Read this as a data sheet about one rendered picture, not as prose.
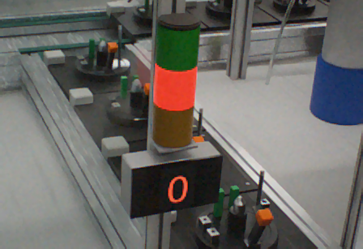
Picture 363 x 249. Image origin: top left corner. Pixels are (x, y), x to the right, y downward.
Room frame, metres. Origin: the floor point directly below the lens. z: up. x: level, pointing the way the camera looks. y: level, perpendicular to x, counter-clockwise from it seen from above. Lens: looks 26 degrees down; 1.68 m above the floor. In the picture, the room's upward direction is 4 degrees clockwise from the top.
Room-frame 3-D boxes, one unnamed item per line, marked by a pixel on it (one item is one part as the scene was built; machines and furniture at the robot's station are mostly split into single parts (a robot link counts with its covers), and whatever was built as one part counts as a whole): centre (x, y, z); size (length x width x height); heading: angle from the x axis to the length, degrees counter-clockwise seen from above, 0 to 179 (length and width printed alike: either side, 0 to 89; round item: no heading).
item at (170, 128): (0.78, 0.00, 1.28); 0.05 x 0.05 x 0.05
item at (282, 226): (0.99, -0.11, 1.01); 0.24 x 0.24 x 0.13; 25
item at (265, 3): (2.29, -0.36, 1.01); 0.24 x 0.24 x 0.13; 25
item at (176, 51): (0.78, 0.00, 1.38); 0.05 x 0.05 x 0.05
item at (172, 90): (0.78, 0.00, 1.33); 0.05 x 0.05 x 0.05
